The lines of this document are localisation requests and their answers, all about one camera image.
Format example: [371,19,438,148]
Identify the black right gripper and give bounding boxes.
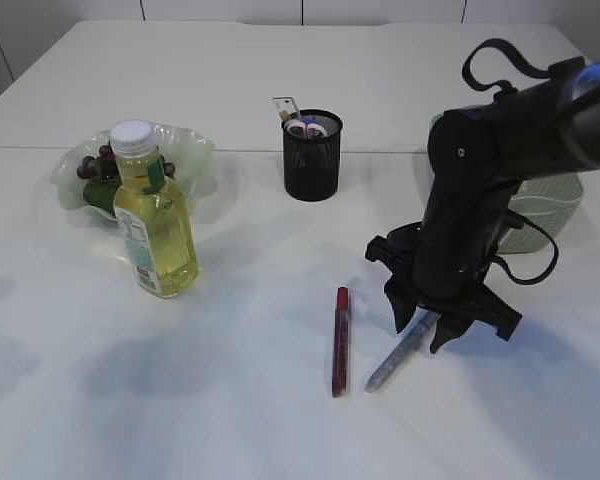
[365,222,522,354]

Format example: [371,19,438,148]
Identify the silver glitter pen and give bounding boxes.
[364,311,439,393]

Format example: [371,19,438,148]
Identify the red glitter pen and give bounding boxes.
[331,287,351,398]

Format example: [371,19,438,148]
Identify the pink small scissors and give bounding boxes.
[284,119,307,139]

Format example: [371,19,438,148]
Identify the clear plastic ruler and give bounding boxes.
[273,96,298,122]

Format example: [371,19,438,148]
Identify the yellow tea drink bottle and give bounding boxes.
[109,119,198,298]

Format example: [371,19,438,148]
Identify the purple grape bunch with leaf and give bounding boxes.
[76,143,177,214]

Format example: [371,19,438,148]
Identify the blue black right robot arm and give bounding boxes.
[365,58,600,351]

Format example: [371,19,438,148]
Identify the green plastic woven basket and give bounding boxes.
[422,107,584,255]

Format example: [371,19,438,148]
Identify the black mesh pen holder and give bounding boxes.
[281,109,343,202]

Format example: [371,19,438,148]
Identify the green wavy glass plate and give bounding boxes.
[50,123,215,221]

